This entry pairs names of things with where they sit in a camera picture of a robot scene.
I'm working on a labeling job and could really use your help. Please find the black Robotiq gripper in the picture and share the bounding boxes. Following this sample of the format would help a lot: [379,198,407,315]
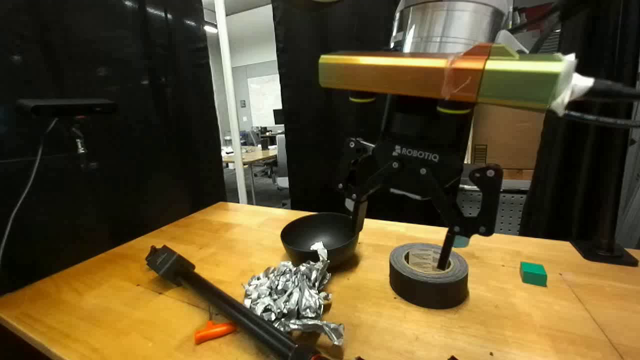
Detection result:
[337,93,507,271]

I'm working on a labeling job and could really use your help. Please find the black masking tape roll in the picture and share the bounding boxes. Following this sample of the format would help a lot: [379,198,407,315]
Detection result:
[389,241,472,309]

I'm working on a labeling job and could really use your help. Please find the grey perforated metal plate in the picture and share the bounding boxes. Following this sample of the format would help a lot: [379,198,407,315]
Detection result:
[458,185,531,235]

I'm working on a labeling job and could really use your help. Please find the cardboard box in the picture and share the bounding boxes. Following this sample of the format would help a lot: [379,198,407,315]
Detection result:
[471,103,547,172]

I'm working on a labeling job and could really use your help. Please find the black bowl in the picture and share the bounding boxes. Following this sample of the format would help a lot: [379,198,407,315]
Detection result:
[279,210,362,270]

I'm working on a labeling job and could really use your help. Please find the black curtain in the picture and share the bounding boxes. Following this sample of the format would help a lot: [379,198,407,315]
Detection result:
[270,0,469,225]
[0,0,229,296]

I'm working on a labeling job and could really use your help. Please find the green block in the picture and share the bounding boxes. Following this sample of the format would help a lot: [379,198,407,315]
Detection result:
[518,259,551,290]

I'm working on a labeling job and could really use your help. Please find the crumpled aluminium foil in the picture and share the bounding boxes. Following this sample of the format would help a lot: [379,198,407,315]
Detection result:
[240,241,349,348]

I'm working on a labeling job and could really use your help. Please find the wooden background desk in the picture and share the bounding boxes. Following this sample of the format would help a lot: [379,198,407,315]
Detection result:
[221,146,281,202]

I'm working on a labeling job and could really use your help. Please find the white board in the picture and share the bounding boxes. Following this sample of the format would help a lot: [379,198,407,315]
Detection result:
[246,71,284,129]

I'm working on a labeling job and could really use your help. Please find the black stand with base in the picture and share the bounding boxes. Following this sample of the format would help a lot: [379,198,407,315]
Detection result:
[572,118,640,268]

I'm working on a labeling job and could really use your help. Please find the black rod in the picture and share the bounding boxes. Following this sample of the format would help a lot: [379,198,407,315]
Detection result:
[145,244,324,360]

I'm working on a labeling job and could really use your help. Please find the orange carrot toy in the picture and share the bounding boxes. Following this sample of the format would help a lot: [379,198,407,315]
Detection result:
[192,318,240,346]

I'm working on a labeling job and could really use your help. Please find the black cable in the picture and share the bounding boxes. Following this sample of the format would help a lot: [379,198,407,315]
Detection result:
[586,75,640,101]
[562,107,640,129]

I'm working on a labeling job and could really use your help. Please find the white post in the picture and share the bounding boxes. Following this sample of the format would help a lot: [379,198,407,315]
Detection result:
[211,0,250,206]

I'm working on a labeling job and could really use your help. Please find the black bar camera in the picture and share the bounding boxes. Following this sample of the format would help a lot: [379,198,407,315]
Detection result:
[17,95,118,172]

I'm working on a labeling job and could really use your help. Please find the grey camera cable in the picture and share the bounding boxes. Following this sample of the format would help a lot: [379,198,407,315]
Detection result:
[0,115,63,268]

